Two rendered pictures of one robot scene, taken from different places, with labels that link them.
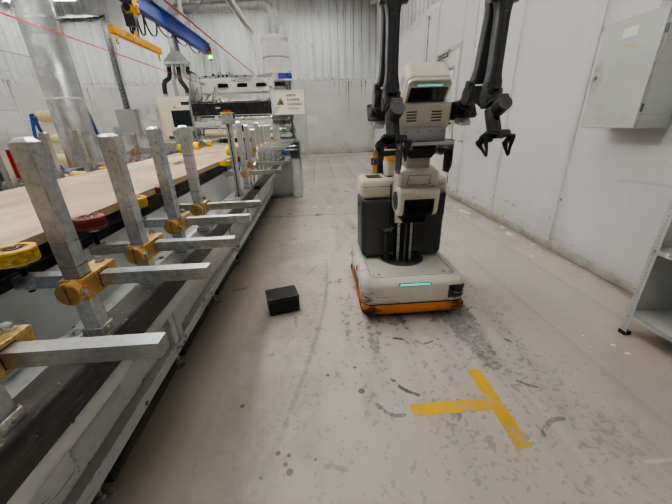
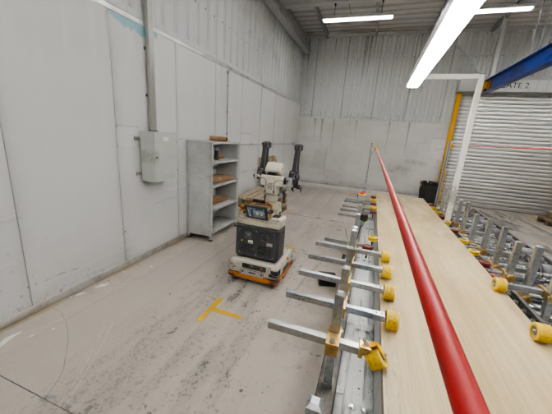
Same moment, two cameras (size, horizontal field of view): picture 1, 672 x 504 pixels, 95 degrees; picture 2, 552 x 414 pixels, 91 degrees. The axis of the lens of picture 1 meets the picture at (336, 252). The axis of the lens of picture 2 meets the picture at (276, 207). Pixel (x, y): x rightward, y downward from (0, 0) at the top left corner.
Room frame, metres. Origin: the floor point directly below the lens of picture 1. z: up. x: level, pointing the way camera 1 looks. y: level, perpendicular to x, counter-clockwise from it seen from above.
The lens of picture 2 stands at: (4.83, 0.82, 1.70)
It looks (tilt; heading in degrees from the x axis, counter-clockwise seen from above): 15 degrees down; 201
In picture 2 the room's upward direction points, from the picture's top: 4 degrees clockwise
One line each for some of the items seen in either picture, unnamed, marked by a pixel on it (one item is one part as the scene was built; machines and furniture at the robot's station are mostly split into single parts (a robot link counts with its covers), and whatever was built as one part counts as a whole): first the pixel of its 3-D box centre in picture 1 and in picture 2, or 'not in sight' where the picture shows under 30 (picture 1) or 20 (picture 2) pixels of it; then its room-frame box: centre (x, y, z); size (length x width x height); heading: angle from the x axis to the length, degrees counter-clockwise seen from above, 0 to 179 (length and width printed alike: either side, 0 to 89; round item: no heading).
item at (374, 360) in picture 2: not in sight; (376, 357); (3.89, 0.90, 0.93); 0.09 x 0.08 x 0.09; 93
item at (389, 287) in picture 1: (400, 273); (262, 260); (1.91, -0.44, 0.16); 0.67 x 0.64 x 0.25; 3
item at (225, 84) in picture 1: (249, 137); not in sight; (5.46, 1.36, 0.95); 1.65 x 0.70 x 1.90; 93
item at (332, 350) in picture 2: not in sight; (333, 338); (3.88, 0.74, 0.95); 0.14 x 0.06 x 0.05; 3
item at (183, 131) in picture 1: (194, 184); not in sight; (1.36, 0.61, 0.91); 0.04 x 0.04 x 0.48; 3
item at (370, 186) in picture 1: (399, 209); (261, 231); (2.01, -0.44, 0.59); 0.55 x 0.34 x 0.83; 93
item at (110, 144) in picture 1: (133, 222); not in sight; (0.86, 0.58, 0.89); 0.04 x 0.04 x 0.48; 3
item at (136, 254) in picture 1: (146, 247); not in sight; (0.88, 0.58, 0.81); 0.14 x 0.06 x 0.05; 3
